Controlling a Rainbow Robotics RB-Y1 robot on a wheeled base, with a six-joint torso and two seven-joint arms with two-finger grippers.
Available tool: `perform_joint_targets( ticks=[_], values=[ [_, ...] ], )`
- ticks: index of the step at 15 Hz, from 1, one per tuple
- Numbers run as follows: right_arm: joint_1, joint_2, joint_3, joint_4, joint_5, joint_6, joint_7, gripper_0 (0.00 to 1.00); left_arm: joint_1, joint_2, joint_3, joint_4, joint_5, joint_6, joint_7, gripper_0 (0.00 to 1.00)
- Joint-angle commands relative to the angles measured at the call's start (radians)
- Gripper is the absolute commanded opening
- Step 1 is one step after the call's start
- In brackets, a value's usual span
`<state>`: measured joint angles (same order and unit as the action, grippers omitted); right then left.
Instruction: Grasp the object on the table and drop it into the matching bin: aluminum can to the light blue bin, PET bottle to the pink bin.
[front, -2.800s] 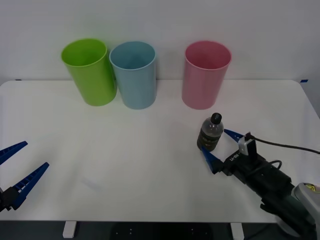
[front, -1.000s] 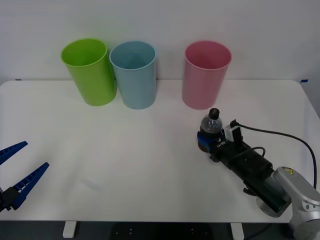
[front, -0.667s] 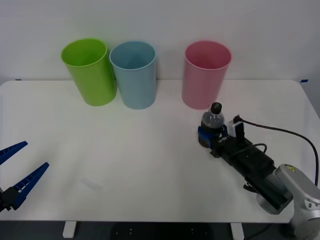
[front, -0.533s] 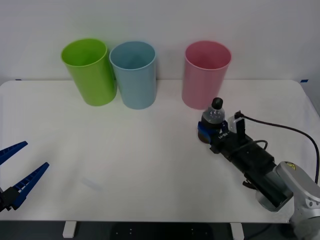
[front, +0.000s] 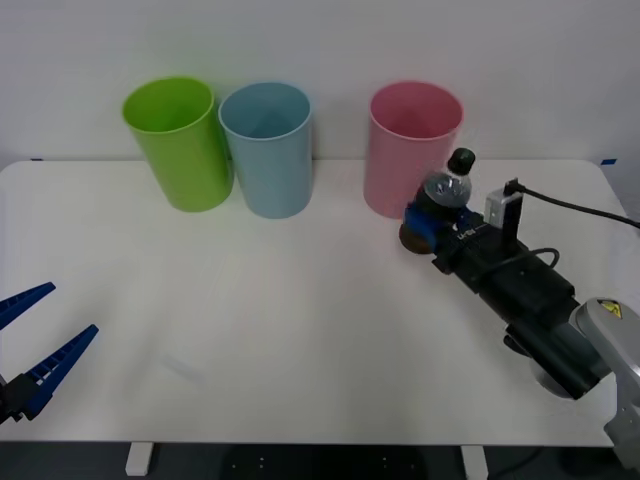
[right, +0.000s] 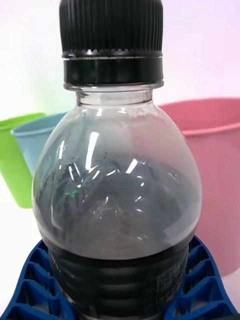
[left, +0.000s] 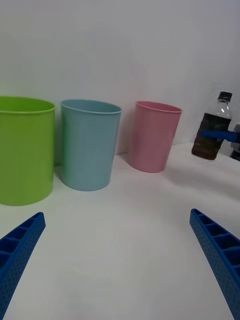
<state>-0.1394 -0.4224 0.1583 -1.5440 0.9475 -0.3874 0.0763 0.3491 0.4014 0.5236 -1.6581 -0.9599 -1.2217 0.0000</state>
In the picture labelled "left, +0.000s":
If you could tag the dark drink bottle black cap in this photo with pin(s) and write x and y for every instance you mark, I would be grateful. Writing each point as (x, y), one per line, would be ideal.
(212, 117)

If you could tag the pink plastic waste bin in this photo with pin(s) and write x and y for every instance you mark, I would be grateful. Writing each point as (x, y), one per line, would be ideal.
(152, 137)

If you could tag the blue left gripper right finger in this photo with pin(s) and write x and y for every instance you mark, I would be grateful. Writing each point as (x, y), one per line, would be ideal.
(220, 252)

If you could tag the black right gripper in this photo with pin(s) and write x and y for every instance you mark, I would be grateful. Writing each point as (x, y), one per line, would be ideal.
(236, 153)

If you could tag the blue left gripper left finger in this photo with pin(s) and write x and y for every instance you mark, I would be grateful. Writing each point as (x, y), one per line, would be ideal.
(17, 252)

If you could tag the pale blue plastic waste bin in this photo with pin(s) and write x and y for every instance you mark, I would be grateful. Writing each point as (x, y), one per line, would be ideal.
(87, 147)

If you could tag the yellow-green plastic waste bin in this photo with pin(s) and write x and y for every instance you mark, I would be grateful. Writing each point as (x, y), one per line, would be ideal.
(25, 152)

